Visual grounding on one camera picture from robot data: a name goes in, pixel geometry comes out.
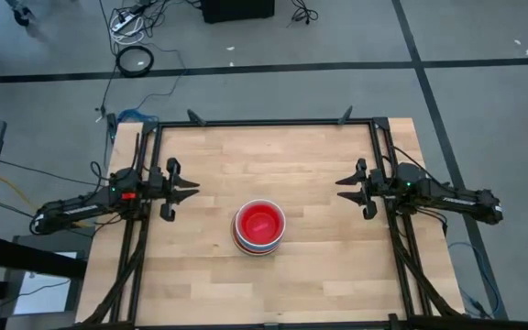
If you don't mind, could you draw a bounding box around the black aluminium table frame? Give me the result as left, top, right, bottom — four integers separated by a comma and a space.
80, 104, 467, 330

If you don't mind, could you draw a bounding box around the grey blue bowl with sticker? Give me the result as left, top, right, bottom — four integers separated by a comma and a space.
231, 214, 287, 254

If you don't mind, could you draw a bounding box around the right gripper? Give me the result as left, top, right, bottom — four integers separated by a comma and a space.
335, 158, 387, 221

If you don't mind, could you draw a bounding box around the long black floor cable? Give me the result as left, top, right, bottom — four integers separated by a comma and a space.
0, 159, 112, 188

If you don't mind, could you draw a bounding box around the black cable coil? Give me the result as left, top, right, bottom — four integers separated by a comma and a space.
115, 44, 156, 78

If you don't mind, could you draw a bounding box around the pink translucent bowl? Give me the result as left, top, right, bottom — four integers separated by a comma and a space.
235, 200, 287, 244

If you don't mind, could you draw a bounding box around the white cable coil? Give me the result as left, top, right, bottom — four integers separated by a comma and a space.
109, 17, 147, 46

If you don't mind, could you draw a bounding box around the white power strip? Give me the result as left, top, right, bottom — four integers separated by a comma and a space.
111, 12, 145, 33

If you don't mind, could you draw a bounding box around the white board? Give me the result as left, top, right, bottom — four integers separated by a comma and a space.
14, 249, 81, 317

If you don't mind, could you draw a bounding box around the yellow cable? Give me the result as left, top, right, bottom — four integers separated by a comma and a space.
0, 173, 34, 208

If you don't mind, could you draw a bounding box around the orange bowl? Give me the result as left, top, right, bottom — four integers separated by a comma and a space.
231, 224, 284, 257

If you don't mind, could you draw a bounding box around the black cable bundle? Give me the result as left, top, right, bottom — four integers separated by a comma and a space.
288, 0, 320, 27

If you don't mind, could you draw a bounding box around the person's foot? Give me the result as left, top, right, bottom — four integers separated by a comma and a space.
5, 0, 37, 28

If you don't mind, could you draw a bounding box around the black equipment box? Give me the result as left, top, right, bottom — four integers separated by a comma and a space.
200, 0, 277, 25

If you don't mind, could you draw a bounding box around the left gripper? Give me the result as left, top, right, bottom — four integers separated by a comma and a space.
148, 157, 201, 223

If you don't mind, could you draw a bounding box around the blue cable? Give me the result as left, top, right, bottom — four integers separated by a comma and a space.
446, 241, 504, 318
115, 108, 160, 125

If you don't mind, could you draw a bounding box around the cream white bowl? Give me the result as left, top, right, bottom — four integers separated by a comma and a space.
233, 198, 288, 249

